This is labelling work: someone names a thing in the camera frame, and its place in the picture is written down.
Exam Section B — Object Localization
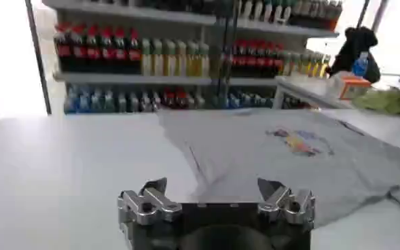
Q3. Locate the green cloth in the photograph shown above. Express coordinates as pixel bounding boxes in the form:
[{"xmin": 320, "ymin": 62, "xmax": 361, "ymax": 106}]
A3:
[{"xmin": 352, "ymin": 87, "xmax": 400, "ymax": 115}]

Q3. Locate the grey polo shirt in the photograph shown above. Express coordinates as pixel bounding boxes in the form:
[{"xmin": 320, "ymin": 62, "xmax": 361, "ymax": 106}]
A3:
[{"xmin": 157, "ymin": 108, "xmax": 400, "ymax": 228}]

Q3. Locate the shelf rack with bottles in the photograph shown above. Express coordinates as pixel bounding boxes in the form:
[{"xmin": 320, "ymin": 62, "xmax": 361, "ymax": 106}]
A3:
[
  {"xmin": 219, "ymin": 0, "xmax": 343, "ymax": 110},
  {"xmin": 43, "ymin": 0, "xmax": 228, "ymax": 115}
]

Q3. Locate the black slanted pole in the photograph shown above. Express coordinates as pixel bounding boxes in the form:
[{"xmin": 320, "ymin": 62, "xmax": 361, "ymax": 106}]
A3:
[{"xmin": 24, "ymin": 0, "xmax": 53, "ymax": 115}]

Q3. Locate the orange cardboard box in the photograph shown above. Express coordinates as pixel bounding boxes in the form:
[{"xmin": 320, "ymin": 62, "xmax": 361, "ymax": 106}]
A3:
[{"xmin": 331, "ymin": 71, "xmax": 372, "ymax": 101}]

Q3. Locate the white side table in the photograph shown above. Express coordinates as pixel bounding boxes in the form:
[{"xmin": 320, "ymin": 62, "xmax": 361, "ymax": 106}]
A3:
[{"xmin": 272, "ymin": 73, "xmax": 400, "ymax": 113}]

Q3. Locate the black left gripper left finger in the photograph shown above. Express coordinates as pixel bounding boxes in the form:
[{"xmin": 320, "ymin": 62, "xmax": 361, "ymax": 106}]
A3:
[{"xmin": 117, "ymin": 177, "xmax": 183, "ymax": 227}]

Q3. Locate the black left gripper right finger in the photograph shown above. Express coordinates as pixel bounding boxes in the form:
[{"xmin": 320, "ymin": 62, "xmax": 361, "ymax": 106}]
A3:
[{"xmin": 256, "ymin": 177, "xmax": 316, "ymax": 226}]

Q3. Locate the black bag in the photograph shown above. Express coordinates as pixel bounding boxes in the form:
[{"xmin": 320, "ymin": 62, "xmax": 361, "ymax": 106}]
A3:
[{"xmin": 325, "ymin": 26, "xmax": 381, "ymax": 84}]

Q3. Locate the blue water bottle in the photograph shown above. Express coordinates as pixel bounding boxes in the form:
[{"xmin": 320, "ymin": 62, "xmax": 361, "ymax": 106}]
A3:
[{"xmin": 351, "ymin": 51, "xmax": 369, "ymax": 77}]

